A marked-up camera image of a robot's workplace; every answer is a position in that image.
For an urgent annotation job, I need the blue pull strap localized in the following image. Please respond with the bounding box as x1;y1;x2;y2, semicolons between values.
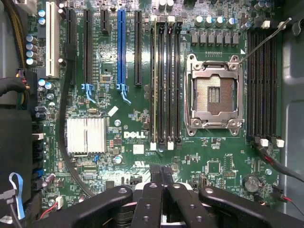
8;172;26;221

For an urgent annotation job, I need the short black expansion slot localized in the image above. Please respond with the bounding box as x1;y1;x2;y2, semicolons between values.
100;9;111;34

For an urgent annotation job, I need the black expansion slot blue latch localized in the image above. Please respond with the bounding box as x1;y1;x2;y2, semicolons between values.
81;9;96;103

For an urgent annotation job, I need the yellow black braided wire bundle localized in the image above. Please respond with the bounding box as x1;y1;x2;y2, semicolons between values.
6;0;28;69

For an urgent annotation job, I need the black plastic fan shroud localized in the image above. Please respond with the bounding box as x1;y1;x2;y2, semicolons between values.
0;106;34;214

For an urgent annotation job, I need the metal CPU socket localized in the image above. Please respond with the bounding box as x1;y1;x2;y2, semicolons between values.
184;53;245;137

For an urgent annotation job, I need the open black PC case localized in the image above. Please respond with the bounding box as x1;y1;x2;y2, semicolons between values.
0;0;304;228

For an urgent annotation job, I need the black motherboard power connector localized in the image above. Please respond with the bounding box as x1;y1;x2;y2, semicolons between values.
16;68;38;110

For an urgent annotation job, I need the thick black wire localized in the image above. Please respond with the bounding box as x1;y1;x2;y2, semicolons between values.
58;42;95;199

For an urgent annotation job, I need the silver finned chipset heatsink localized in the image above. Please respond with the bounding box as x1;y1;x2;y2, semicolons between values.
66;117;106;155

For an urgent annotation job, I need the white PCI expansion slot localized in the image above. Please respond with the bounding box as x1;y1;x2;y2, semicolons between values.
46;1;60;79

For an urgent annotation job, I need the thin metal locking lever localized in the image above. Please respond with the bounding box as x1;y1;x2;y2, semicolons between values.
238;18;293;65

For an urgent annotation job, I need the green Dell motherboard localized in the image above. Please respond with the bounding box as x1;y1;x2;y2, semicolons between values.
26;0;285;214

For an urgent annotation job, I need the red wire white connector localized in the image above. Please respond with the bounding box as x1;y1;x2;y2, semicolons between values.
39;196;64;219

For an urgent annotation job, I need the black sleeved wire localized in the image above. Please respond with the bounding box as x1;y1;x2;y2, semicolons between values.
250;140;304;183

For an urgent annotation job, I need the thin red black wire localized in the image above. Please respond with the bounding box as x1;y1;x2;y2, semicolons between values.
272;186;304;203

